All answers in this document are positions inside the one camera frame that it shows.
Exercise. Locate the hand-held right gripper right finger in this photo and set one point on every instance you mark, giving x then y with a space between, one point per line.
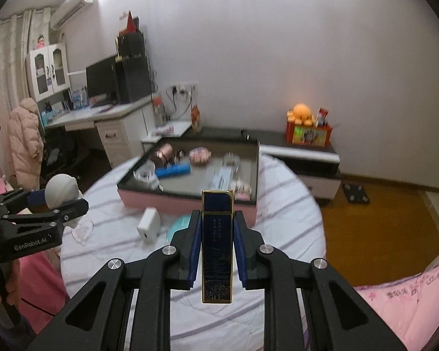
240 263

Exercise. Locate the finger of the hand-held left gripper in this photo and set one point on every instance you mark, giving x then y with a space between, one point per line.
36 197
73 208

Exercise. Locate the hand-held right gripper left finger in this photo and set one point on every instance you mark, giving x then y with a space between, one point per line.
194 259

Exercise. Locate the white round figure head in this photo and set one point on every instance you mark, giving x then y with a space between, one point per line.
60 188

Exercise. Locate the dark blue gold-edged lighter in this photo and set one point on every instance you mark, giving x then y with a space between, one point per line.
217 248

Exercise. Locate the pink storage box black rim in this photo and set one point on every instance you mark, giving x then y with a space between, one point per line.
190 204

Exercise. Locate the pink white brick cat figure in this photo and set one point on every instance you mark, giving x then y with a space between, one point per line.
243 189

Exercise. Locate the clear plastic ornament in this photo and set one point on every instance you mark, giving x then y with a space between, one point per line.
146 175

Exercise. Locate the clear glass bottle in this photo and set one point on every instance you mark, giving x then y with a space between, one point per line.
231 161

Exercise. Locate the pink pixel brick figure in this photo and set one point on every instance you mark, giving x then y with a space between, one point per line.
199 155

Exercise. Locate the rose gold metal cylinder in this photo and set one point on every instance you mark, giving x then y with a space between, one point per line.
164 153

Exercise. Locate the clear plastic wrapper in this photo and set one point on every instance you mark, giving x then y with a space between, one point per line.
82 232

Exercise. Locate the teal oval case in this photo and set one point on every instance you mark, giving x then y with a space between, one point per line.
177 228

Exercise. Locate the pink cloth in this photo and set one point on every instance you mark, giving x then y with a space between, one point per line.
36 285

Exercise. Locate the black office chair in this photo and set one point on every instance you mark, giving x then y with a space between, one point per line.
58 153

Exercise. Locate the white striped bed sheet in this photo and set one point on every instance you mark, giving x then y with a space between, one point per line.
285 234

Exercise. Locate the white charger block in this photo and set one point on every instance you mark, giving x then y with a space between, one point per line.
148 223

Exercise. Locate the pink puffer jacket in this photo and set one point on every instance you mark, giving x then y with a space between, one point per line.
23 135

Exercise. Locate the clear plastic bag with paper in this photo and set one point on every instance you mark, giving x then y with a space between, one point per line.
219 181

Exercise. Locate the white desk with drawers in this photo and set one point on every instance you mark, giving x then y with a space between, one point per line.
113 135

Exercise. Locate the blue tube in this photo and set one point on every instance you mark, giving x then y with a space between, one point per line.
173 172

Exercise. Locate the row of blue white boxes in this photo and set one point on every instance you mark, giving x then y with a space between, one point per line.
78 97

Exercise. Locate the white glass-door cabinet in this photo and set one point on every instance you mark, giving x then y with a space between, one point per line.
47 71

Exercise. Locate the jar with orange lid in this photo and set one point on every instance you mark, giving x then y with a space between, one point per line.
159 109

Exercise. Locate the black computer monitor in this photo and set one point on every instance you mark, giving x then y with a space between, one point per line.
100 78

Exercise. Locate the beige curtain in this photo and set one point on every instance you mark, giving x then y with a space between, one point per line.
7 65

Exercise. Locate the black floor scale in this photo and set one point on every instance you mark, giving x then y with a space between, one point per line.
356 193

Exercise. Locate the orange snack bag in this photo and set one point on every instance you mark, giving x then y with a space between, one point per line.
196 119

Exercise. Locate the black computer tower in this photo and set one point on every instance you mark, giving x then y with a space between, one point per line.
133 80

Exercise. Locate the red printed box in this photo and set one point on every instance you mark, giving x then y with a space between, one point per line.
309 135

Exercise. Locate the small pink doll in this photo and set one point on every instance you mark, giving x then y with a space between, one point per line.
41 42

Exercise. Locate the pink embroidered quilt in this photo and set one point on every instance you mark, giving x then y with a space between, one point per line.
395 307

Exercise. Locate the orange octopus plush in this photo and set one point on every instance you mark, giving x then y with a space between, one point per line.
301 113

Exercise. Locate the red white snack packet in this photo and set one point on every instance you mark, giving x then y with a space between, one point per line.
322 116

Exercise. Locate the red paper ornament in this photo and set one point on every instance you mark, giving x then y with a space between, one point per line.
131 23

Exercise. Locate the white wall outlet strip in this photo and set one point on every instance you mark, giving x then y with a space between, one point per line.
184 87

